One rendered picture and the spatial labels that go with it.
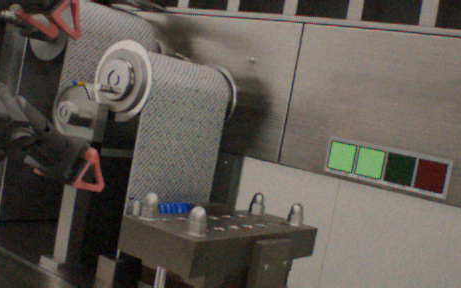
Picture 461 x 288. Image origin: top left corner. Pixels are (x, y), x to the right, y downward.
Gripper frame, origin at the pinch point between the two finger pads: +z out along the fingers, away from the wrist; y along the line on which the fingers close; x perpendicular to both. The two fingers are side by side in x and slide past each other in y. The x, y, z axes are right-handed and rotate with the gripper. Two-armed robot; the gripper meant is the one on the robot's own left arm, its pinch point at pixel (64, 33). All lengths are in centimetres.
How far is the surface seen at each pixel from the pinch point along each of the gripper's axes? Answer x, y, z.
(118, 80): 3.0, 2.2, 12.9
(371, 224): 135, -48, 252
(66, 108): -6.3, -2.2, 11.6
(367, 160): 19, 37, 43
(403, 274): 117, -23, 267
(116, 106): 0.0, 2.0, 16.5
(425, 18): 42, 43, 26
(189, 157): 4.5, 7.6, 33.6
